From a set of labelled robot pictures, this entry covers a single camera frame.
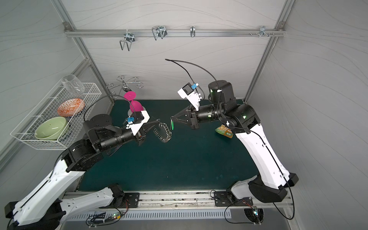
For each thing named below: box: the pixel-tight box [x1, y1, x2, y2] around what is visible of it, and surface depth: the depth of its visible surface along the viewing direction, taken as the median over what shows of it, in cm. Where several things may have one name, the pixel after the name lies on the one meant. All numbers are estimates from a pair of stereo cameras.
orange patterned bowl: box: [57, 98, 86, 117], surface depth 72 cm
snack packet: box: [215, 124, 234, 139], surface depth 100 cm
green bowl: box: [34, 116, 70, 141], surface depth 60 cm
